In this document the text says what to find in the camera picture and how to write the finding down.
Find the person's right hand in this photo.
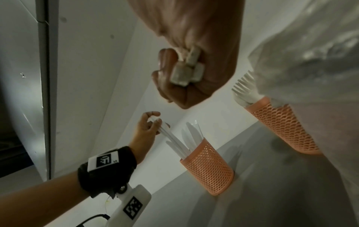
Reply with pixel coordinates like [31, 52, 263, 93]
[127, 0, 242, 110]

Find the person's left hand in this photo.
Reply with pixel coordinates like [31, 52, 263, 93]
[128, 110, 171, 166]

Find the white plastic fork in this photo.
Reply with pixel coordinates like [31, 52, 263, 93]
[182, 47, 202, 67]

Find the white plastic knife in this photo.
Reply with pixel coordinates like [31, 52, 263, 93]
[148, 117, 193, 156]

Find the bunch of white plastic knives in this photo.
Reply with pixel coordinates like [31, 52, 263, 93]
[165, 120, 204, 159]

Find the white plastic spoon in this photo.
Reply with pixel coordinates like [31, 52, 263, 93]
[170, 63, 193, 86]

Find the bunch of white plastic forks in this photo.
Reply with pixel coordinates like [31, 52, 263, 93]
[231, 70, 266, 107]

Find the orange mesh cup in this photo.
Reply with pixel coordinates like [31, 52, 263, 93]
[243, 96, 323, 156]
[179, 137, 235, 196]

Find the clear plastic bag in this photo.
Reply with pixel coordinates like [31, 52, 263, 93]
[248, 0, 359, 227]

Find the person's left forearm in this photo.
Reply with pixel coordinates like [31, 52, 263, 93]
[0, 171, 92, 227]

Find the black marker wristband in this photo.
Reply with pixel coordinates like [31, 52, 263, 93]
[77, 146, 138, 199]

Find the grey metal strip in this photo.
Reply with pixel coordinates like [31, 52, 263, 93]
[34, 0, 60, 181]

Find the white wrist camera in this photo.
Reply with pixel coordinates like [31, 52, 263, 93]
[105, 184, 152, 227]

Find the black camera cable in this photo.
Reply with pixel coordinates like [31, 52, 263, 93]
[75, 214, 110, 227]

